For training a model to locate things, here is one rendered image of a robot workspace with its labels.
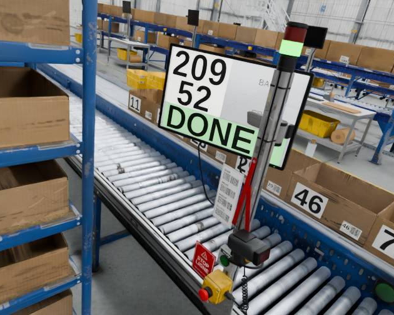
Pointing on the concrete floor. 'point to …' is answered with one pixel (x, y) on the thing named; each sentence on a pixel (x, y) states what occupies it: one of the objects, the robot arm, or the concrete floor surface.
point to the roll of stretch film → (311, 148)
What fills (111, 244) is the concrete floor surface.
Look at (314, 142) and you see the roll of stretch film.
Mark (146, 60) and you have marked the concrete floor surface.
